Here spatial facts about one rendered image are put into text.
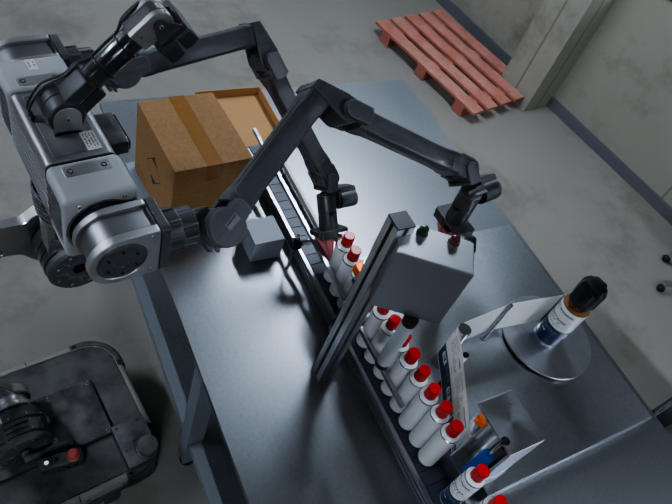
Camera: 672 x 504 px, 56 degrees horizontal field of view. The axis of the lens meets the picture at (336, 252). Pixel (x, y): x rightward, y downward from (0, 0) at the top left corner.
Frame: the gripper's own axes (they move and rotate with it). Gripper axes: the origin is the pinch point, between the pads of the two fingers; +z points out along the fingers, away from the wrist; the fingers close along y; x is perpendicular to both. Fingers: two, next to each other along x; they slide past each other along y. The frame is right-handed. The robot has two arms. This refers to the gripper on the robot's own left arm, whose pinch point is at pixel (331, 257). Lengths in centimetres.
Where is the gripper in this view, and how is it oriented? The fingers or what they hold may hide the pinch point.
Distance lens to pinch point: 193.7
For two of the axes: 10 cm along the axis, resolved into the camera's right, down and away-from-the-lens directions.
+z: 0.8, 9.6, 2.8
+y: 8.7, -2.0, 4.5
